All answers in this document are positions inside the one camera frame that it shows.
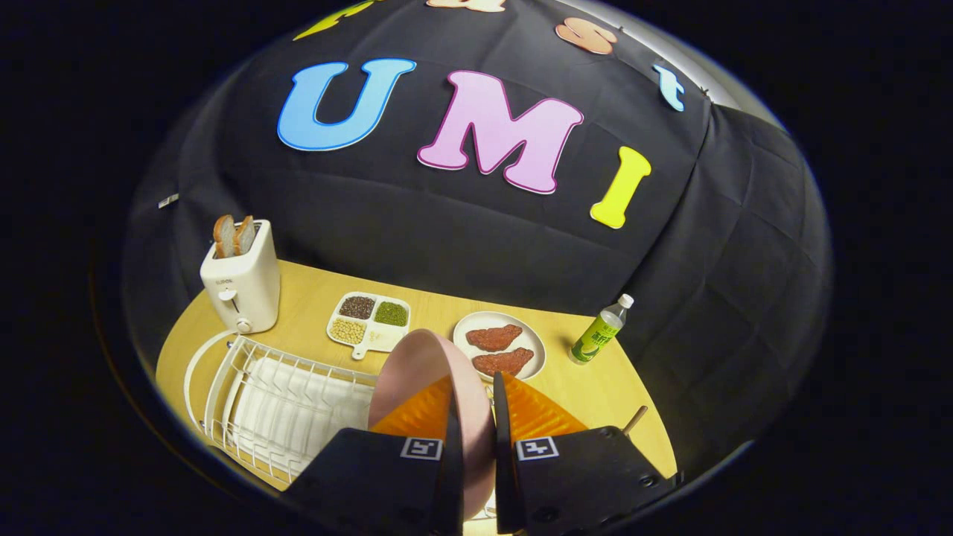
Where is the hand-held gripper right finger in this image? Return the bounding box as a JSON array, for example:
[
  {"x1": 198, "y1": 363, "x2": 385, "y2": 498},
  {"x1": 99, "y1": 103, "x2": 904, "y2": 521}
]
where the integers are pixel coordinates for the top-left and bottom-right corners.
[{"x1": 491, "y1": 371, "x2": 680, "y2": 536}]

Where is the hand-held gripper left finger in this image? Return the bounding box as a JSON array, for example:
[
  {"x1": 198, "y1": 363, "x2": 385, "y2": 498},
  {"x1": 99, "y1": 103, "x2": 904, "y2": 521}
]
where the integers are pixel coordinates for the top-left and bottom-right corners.
[{"x1": 281, "y1": 374, "x2": 465, "y2": 536}]

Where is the pink plate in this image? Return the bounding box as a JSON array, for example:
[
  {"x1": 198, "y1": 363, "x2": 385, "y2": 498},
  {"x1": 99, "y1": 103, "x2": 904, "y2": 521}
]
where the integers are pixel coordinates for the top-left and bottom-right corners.
[{"x1": 368, "y1": 328, "x2": 497, "y2": 520}]

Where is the white wire dish rack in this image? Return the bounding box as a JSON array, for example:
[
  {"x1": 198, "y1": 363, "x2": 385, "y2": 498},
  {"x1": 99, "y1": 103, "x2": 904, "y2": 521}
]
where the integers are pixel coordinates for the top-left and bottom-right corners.
[{"x1": 200, "y1": 335, "x2": 382, "y2": 486}]

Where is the white plate with meat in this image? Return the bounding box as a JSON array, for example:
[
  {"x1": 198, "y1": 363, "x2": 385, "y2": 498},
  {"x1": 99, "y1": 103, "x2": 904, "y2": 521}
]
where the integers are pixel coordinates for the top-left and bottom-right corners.
[{"x1": 453, "y1": 310, "x2": 547, "y2": 383}]

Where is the white divided bean dish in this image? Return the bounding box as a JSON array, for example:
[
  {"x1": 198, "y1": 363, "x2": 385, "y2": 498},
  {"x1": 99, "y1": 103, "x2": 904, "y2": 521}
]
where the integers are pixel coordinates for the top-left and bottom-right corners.
[{"x1": 326, "y1": 291, "x2": 412, "y2": 360}]

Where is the brown meat piece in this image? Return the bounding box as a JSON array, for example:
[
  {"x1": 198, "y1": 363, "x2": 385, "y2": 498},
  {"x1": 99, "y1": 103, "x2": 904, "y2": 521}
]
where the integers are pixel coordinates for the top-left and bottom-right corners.
[
  {"x1": 472, "y1": 347, "x2": 535, "y2": 377},
  {"x1": 466, "y1": 324, "x2": 523, "y2": 352}
]

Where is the green label drink bottle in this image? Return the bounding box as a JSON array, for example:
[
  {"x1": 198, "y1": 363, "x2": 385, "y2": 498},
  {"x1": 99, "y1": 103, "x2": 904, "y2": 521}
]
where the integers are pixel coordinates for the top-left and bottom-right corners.
[{"x1": 569, "y1": 293, "x2": 635, "y2": 365}]

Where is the black backdrop cloth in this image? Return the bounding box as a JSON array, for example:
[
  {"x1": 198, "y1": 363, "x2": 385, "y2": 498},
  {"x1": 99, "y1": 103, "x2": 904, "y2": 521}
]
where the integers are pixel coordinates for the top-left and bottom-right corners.
[{"x1": 123, "y1": 0, "x2": 832, "y2": 477}]

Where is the white toaster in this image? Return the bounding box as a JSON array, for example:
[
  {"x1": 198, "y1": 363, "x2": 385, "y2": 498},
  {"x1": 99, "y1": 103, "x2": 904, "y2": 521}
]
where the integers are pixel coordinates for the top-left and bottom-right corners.
[{"x1": 200, "y1": 219, "x2": 281, "y2": 335}]

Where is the white power cable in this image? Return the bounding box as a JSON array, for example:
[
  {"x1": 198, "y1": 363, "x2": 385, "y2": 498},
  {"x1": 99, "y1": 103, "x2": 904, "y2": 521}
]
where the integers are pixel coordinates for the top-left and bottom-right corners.
[{"x1": 183, "y1": 330, "x2": 239, "y2": 436}]

